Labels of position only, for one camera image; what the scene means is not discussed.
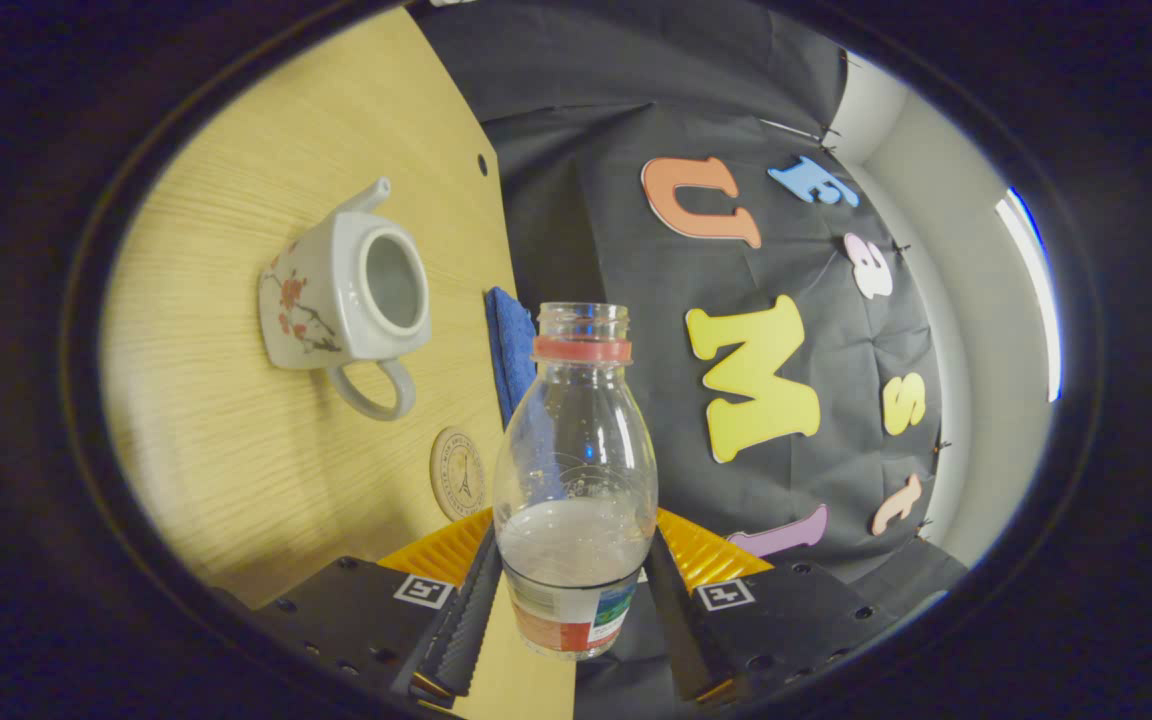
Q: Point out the round beige coaster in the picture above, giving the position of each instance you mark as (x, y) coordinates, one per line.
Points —
(456, 475)

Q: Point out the blue towel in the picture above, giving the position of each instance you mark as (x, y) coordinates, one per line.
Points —
(511, 350)

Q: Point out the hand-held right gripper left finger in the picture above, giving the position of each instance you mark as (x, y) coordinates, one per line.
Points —
(476, 610)

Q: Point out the black backdrop cloth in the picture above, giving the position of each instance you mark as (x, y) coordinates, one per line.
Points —
(636, 250)

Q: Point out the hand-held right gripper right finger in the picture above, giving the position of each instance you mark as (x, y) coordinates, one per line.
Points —
(671, 610)

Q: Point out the clear plastic water bottle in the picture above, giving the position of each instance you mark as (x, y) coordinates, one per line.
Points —
(576, 450)

